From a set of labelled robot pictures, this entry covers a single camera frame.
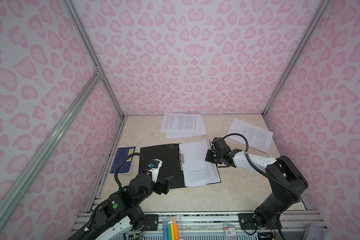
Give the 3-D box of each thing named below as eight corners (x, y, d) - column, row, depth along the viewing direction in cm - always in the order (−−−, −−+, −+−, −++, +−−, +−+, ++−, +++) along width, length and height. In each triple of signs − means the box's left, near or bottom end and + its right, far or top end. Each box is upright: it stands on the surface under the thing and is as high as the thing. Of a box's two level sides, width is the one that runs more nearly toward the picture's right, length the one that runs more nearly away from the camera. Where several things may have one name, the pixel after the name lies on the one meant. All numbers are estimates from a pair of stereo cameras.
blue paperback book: (111, 173, 92) (110, 171, 90) (120, 149, 103) (118, 146, 101) (129, 173, 92) (128, 171, 90) (135, 148, 103) (134, 146, 101)
